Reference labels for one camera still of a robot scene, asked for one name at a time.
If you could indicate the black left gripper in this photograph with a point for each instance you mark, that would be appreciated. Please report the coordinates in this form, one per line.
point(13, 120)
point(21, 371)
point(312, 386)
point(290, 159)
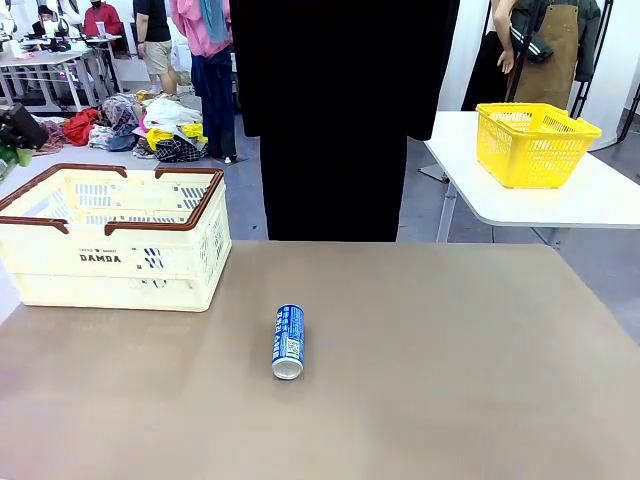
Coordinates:
point(22, 127)

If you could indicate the yellow plastic basket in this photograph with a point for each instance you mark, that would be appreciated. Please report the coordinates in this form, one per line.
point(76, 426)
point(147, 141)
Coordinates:
point(530, 160)

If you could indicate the red garment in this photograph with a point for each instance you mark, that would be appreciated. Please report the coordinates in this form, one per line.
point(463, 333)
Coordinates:
point(80, 125)

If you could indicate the grey background desk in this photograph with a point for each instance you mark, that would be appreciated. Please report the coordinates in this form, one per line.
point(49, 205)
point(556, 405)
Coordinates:
point(45, 60)

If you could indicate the floral patterned garment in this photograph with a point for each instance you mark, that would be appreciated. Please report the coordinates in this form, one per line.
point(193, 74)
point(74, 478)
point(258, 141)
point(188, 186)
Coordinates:
point(120, 112)

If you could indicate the seated bystander with mask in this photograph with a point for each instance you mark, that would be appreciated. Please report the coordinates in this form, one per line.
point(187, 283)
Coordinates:
point(47, 22)

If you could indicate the white paper cup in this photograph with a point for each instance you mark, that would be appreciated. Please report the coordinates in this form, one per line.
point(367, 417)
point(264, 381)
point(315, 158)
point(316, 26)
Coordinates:
point(101, 30)

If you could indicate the yellow garment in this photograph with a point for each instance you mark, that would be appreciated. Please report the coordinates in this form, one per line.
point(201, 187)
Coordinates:
point(175, 132)

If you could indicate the white garment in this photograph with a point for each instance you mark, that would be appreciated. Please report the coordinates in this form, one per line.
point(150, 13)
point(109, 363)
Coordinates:
point(170, 111)

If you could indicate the bystander in red jacket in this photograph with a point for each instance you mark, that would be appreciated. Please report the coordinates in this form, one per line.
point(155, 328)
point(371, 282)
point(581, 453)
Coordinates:
point(102, 20)

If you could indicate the black checked garment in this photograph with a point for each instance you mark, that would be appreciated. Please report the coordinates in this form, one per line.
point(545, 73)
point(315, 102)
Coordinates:
point(180, 150)

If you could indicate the bystander in khaki shorts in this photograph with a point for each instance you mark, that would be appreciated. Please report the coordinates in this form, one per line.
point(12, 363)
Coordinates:
point(155, 30)

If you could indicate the bystander in pink top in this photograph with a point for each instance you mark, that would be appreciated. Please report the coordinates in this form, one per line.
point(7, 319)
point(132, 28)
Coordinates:
point(192, 30)

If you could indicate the person in black shirt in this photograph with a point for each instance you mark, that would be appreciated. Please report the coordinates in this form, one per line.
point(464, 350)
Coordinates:
point(340, 100)

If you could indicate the black hanging garment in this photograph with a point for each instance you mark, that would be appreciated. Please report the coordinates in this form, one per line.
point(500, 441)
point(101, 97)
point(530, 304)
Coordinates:
point(482, 75)

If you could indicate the dark jacket with white stripes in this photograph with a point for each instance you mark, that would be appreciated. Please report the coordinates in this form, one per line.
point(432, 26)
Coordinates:
point(532, 47)

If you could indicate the person in brown apron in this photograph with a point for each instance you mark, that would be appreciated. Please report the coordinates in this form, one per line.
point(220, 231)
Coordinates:
point(547, 75)

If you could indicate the black stand pole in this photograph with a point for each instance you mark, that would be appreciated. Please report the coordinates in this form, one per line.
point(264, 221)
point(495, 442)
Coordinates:
point(587, 75)

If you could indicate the white side table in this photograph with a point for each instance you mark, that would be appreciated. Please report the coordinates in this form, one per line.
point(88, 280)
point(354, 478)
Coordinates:
point(600, 200)

